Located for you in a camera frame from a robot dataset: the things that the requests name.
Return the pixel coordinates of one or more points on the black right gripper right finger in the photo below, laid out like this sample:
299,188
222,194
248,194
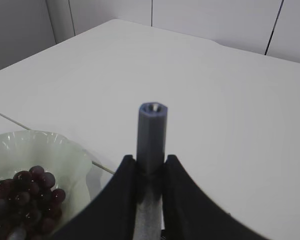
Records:
189,214

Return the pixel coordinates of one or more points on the green wavy plate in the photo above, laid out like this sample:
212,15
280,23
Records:
67,161

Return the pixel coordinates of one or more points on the purple grape bunch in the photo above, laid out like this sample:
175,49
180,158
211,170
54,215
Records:
30,205

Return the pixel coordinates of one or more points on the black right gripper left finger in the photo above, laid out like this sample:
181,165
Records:
111,215

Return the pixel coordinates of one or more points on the silver glitter pen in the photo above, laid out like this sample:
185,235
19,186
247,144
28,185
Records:
150,157

